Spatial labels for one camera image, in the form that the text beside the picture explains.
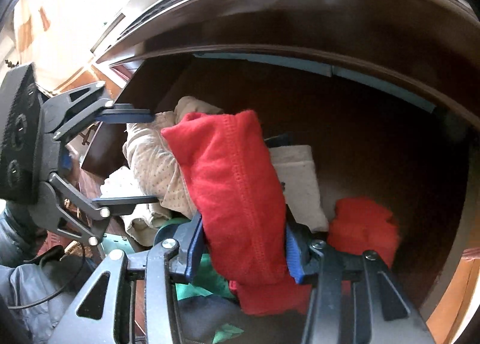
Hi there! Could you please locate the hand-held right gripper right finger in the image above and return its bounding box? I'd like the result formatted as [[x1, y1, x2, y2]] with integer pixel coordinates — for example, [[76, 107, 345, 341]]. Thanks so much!
[[284, 222, 437, 344]]

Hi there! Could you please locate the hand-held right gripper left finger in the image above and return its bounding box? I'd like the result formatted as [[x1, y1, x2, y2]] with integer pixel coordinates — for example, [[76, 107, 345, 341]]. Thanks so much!
[[49, 213, 205, 344]]

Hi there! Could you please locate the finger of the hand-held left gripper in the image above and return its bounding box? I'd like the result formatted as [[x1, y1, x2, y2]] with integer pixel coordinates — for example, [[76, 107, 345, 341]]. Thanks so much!
[[32, 172, 159, 245], [42, 81, 156, 142]]

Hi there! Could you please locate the green and navy underwear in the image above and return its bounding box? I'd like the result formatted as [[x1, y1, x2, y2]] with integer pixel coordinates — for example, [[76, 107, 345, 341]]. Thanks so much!
[[154, 217, 246, 344]]

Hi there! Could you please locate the beige dotted underwear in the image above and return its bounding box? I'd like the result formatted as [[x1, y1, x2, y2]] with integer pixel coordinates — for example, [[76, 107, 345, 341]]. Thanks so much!
[[123, 96, 226, 217]]

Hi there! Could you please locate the grey-blue sock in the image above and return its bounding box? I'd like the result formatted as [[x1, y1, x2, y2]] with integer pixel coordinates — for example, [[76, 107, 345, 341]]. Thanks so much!
[[262, 133, 330, 232]]

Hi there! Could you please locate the dark red underwear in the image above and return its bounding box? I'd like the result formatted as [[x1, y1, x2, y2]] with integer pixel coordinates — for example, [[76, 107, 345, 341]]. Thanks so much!
[[326, 196, 400, 270]]

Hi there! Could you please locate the dark wooden drawer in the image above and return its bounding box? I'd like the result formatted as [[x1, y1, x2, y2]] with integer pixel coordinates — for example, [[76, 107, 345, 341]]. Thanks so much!
[[80, 50, 473, 333]]

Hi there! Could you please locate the tan sock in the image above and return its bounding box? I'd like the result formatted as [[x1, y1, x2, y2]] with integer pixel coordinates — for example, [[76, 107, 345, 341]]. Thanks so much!
[[99, 166, 177, 247]]

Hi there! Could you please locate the dark wooden desk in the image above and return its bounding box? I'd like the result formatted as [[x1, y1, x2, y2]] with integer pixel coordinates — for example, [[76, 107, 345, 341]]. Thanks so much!
[[90, 0, 480, 344]]

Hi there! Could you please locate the black cable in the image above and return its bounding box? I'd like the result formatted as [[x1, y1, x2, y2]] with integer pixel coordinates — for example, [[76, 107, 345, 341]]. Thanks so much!
[[7, 243, 89, 311]]

